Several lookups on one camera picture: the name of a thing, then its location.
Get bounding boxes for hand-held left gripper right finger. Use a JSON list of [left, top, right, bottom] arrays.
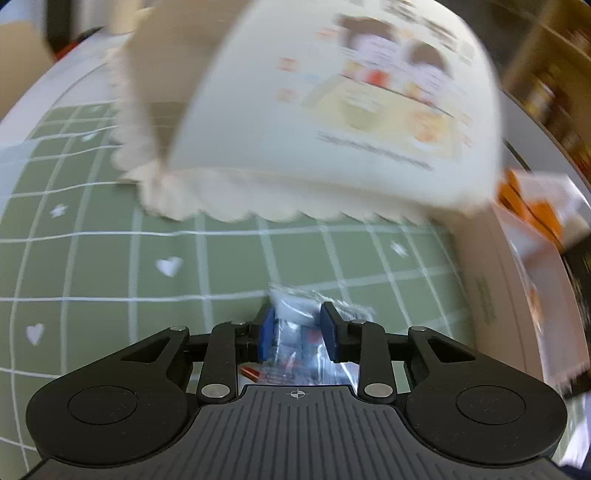
[[320, 301, 476, 404]]

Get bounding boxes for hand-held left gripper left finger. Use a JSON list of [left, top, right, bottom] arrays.
[[117, 305, 278, 404]]

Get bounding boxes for clear blue-printed snack packet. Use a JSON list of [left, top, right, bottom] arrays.
[[238, 284, 375, 386]]

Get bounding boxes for pink cardboard box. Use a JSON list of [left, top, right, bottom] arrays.
[[455, 198, 585, 398]]

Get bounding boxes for green checked tablecloth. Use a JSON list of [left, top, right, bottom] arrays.
[[0, 104, 467, 480]]

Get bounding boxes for cream printed food cover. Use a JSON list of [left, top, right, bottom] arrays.
[[104, 0, 504, 222]]

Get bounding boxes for orange tissue box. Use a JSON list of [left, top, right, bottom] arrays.
[[498, 167, 591, 250]]

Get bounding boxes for black printed snack bag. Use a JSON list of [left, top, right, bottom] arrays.
[[561, 240, 591, 324]]

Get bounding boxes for wooden shelf unit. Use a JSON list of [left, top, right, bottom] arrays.
[[501, 0, 591, 153]]

